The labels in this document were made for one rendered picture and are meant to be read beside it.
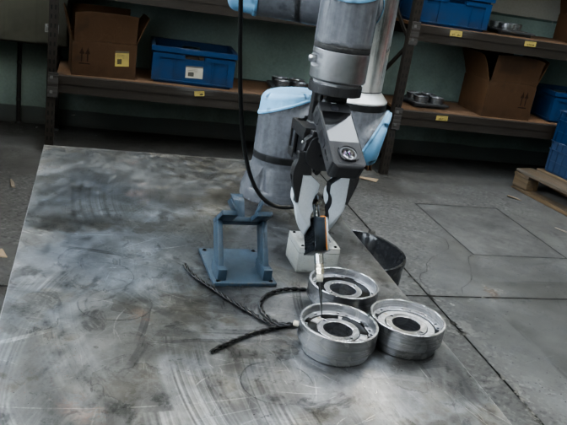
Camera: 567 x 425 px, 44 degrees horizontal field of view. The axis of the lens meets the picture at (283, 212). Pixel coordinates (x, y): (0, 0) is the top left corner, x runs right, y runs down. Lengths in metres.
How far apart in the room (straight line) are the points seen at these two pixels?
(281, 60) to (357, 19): 4.12
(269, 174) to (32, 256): 0.52
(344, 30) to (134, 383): 0.49
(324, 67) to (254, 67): 4.08
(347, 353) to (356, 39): 0.39
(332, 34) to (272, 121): 0.53
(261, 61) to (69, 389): 4.29
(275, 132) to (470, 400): 0.70
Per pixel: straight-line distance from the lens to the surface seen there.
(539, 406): 2.60
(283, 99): 1.40
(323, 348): 0.91
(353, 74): 0.92
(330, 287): 1.07
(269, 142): 1.42
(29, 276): 1.07
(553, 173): 5.24
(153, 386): 0.84
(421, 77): 5.39
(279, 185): 1.43
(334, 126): 0.91
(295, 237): 1.18
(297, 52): 5.04
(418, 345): 0.96
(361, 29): 0.91
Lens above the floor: 1.28
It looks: 20 degrees down
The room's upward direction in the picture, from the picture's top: 9 degrees clockwise
